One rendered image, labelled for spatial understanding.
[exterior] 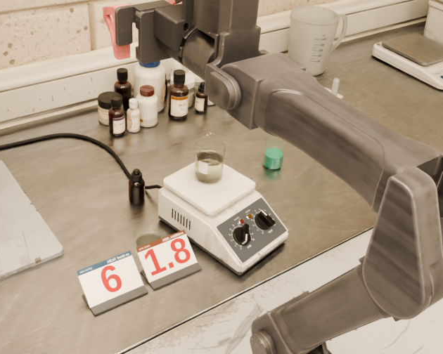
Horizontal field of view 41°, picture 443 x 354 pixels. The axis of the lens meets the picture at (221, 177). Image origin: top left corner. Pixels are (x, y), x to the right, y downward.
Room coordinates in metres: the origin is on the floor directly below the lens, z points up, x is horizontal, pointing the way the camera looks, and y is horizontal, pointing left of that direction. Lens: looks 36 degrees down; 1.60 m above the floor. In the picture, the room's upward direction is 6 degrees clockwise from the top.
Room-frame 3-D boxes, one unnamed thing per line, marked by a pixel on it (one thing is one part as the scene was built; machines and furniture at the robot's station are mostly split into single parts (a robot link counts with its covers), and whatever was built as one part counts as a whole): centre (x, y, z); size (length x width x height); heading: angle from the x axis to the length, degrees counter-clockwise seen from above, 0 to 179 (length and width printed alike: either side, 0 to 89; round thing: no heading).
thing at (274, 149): (1.01, -0.10, 0.93); 0.04 x 0.04 x 0.06
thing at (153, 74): (1.19, 0.18, 0.96); 0.07 x 0.07 x 0.13
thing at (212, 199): (0.81, 0.02, 0.98); 0.12 x 0.12 x 0.01; 51
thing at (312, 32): (1.50, -0.21, 0.97); 0.18 x 0.13 x 0.15; 118
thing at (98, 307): (0.62, 0.15, 0.92); 0.09 x 0.06 x 0.04; 128
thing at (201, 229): (0.79, 0.00, 0.94); 0.22 x 0.13 x 0.08; 51
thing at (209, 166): (0.83, 0.02, 1.02); 0.06 x 0.05 x 0.08; 5
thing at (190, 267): (0.68, 0.07, 0.92); 0.09 x 0.06 x 0.04; 128
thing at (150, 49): (0.67, 0.06, 1.30); 0.10 x 0.07 x 0.07; 129
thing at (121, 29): (0.71, 0.13, 1.30); 0.09 x 0.07 x 0.07; 39
